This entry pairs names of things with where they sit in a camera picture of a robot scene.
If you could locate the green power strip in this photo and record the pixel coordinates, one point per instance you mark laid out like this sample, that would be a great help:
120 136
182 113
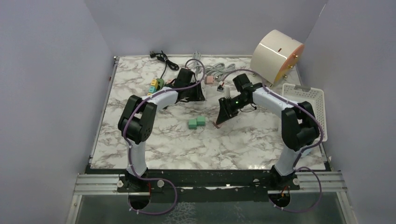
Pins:
160 83

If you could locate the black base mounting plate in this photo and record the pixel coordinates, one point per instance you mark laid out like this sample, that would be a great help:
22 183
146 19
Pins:
198 186

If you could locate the green plug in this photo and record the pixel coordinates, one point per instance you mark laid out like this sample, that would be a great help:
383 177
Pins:
201 121
192 124

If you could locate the blue plug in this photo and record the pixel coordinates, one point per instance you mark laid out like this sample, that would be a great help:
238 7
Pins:
152 89

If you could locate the white power strip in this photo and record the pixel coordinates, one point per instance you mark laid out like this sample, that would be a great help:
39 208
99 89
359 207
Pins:
203 89

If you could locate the aluminium rail frame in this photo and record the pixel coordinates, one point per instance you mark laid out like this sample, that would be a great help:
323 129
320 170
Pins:
321 199

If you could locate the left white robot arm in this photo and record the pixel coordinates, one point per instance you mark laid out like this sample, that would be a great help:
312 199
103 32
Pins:
137 119

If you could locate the yellow plug upper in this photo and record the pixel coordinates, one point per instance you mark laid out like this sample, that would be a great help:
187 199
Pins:
154 83

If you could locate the pink plug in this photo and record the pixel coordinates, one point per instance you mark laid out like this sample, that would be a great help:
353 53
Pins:
209 80
216 126

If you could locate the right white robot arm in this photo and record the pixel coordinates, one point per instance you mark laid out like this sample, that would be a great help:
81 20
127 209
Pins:
299 127

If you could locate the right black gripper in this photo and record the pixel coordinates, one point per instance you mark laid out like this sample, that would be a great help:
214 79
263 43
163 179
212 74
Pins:
226 112

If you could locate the beige cylindrical container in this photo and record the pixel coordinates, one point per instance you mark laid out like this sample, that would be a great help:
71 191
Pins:
275 55

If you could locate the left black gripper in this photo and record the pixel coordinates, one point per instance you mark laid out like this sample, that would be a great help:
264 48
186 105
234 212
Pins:
198 95

